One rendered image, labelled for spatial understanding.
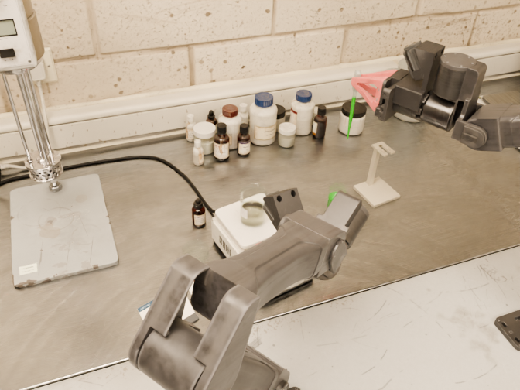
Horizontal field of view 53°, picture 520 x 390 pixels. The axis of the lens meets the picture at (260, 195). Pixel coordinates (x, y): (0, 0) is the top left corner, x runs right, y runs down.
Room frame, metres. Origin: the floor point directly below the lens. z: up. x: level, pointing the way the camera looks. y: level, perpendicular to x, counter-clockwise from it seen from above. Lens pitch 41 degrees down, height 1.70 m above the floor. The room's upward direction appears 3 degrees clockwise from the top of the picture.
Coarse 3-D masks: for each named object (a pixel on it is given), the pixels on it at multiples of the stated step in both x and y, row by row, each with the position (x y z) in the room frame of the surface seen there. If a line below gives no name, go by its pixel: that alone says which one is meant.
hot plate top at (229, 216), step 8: (224, 208) 0.78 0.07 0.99; (232, 208) 0.79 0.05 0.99; (216, 216) 0.77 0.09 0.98; (224, 216) 0.76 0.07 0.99; (232, 216) 0.76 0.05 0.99; (224, 224) 0.74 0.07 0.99; (232, 224) 0.74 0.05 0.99; (240, 224) 0.74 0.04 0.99; (264, 224) 0.74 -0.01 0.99; (272, 224) 0.74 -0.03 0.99; (232, 232) 0.72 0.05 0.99; (240, 232) 0.72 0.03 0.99; (248, 232) 0.72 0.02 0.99; (256, 232) 0.72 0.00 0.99; (264, 232) 0.72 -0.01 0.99; (272, 232) 0.72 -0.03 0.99; (240, 240) 0.70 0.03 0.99; (248, 240) 0.70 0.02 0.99; (256, 240) 0.70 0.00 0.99; (264, 240) 0.70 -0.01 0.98
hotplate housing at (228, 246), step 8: (216, 224) 0.76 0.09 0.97; (216, 232) 0.76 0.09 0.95; (224, 232) 0.74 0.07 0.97; (216, 240) 0.76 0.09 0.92; (224, 240) 0.73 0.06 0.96; (232, 240) 0.71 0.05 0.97; (224, 248) 0.73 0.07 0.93; (232, 248) 0.70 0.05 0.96; (240, 248) 0.69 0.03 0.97; (304, 280) 0.67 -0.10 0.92; (288, 288) 0.65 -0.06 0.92
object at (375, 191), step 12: (384, 144) 0.99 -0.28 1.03; (372, 156) 0.99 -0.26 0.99; (384, 156) 0.95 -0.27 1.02; (372, 168) 0.98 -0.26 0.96; (372, 180) 0.98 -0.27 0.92; (360, 192) 0.96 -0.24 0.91; (372, 192) 0.96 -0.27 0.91; (384, 192) 0.96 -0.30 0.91; (396, 192) 0.96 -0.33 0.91; (372, 204) 0.91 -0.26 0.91
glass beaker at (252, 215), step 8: (256, 184) 0.78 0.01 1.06; (240, 192) 0.76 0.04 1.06; (248, 192) 0.78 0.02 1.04; (256, 192) 0.78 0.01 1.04; (264, 192) 0.77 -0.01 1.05; (240, 200) 0.75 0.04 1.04; (248, 200) 0.78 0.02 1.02; (256, 200) 0.78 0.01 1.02; (240, 208) 0.75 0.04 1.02; (248, 208) 0.73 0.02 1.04; (256, 208) 0.73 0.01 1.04; (240, 216) 0.75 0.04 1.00; (248, 216) 0.73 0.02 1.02; (256, 216) 0.73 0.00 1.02; (264, 216) 0.74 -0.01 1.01; (248, 224) 0.73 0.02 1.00; (256, 224) 0.73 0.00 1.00
